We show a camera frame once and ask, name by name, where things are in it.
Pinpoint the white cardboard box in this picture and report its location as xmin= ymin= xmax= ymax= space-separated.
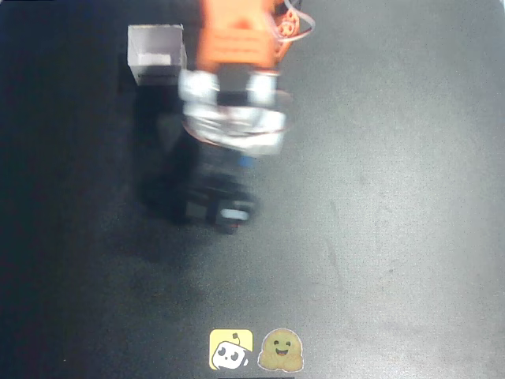
xmin=126 ymin=24 xmax=189 ymax=86

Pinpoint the black oval webcam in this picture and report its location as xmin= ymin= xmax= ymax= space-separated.
xmin=184 ymin=188 xmax=256 ymax=235

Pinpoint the yellow robot sticker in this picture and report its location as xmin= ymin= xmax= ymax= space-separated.
xmin=208 ymin=328 xmax=255 ymax=371

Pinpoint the hugging face emoji sticker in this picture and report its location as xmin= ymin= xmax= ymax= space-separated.
xmin=256 ymin=328 xmax=305 ymax=373

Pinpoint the white cable loop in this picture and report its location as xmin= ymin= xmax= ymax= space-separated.
xmin=275 ymin=0 xmax=317 ymax=43

